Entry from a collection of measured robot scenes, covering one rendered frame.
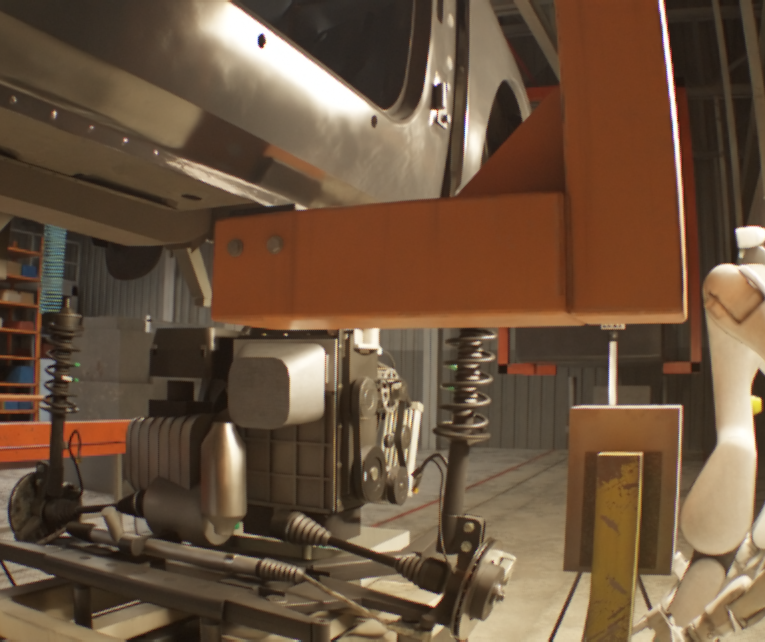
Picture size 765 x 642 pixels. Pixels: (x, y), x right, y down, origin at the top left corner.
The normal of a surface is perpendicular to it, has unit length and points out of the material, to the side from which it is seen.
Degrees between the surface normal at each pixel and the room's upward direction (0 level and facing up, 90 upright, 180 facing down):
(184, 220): 96
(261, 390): 90
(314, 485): 90
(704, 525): 89
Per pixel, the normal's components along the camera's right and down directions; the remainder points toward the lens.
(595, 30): -0.41, -0.09
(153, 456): -0.62, -0.08
